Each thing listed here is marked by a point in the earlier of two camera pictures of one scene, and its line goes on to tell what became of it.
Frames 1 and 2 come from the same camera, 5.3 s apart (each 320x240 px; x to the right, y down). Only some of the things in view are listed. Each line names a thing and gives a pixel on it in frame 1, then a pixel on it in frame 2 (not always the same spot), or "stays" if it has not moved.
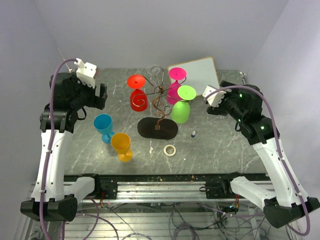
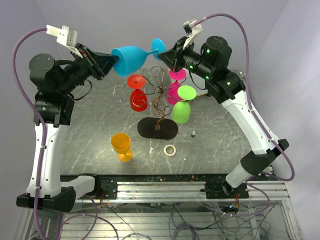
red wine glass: (138, 98) stays
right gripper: (218, 110) -> (173, 57)
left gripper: (95, 100) -> (100, 65)
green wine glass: (180, 109) stays
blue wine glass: (103, 123) -> (132, 58)
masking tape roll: (165, 150) stays
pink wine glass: (176, 74) stays
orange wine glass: (120, 143) stays
